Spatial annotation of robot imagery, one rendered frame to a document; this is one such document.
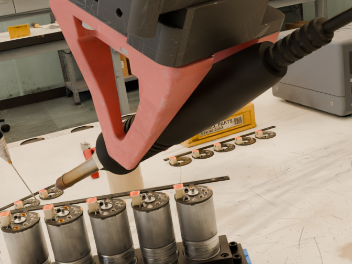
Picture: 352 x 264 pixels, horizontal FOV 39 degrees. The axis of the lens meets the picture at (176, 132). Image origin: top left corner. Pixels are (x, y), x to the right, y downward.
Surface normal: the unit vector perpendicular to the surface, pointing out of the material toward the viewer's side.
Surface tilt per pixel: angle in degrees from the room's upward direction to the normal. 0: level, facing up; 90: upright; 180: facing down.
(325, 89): 90
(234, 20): 118
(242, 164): 0
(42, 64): 90
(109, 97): 96
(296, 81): 90
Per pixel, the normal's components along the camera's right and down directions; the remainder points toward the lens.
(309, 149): -0.15, -0.94
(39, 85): 0.37, 0.23
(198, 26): 0.73, 0.52
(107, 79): 0.76, 0.20
